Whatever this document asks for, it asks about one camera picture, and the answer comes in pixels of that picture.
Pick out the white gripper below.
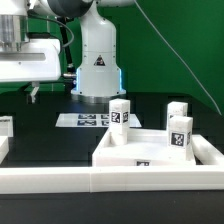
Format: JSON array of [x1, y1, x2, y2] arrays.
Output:
[[0, 39, 61, 104]]

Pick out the white square tabletop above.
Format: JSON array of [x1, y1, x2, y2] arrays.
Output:
[[92, 128, 196, 167]]

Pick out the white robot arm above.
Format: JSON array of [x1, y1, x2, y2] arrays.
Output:
[[0, 0, 134, 103]]

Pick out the white marker sheet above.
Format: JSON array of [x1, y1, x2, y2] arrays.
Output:
[[56, 113, 141, 128]]

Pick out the black cable bundle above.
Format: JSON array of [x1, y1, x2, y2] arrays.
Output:
[[28, 13, 77, 81]]

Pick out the grey thin cable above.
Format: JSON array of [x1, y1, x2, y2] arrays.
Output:
[[131, 0, 224, 118]]

